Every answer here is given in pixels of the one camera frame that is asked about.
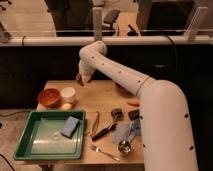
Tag bunch of dark grapes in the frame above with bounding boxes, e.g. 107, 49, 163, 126
76, 74, 91, 86

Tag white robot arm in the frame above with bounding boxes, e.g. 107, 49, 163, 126
79, 41, 199, 171

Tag white paper cup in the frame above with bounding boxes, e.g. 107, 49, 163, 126
60, 87, 76, 103

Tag blue plastic cup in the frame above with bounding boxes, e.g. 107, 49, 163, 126
132, 119, 141, 136

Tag purple bowl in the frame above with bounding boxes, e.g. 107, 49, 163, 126
115, 83, 129, 93

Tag orange carrot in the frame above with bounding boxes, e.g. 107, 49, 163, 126
127, 100, 139, 107

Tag yellow green tongs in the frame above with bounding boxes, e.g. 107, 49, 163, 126
90, 111, 100, 136

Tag dark rectangular block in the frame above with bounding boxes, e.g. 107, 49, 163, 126
128, 109, 140, 120

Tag small yellow egg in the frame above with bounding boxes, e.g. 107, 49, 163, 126
62, 103, 72, 110

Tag blue grey cloth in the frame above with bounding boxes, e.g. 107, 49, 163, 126
113, 124, 135, 144

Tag wooden table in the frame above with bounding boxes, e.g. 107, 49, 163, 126
32, 79, 146, 166

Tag blue sponge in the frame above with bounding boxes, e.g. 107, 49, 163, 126
61, 116, 79, 137

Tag orange bowl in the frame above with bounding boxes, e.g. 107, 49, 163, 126
37, 88, 61, 108

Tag silver fork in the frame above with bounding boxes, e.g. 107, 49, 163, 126
90, 144, 120, 162

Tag metal measuring spoon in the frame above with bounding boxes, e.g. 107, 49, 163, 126
118, 135, 132, 155

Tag office chair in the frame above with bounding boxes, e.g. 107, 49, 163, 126
102, 9, 120, 36

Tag green plastic tray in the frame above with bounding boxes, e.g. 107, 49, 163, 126
14, 110, 85, 161

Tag white rail barrier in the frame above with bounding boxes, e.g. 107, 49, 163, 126
0, 6, 213, 47

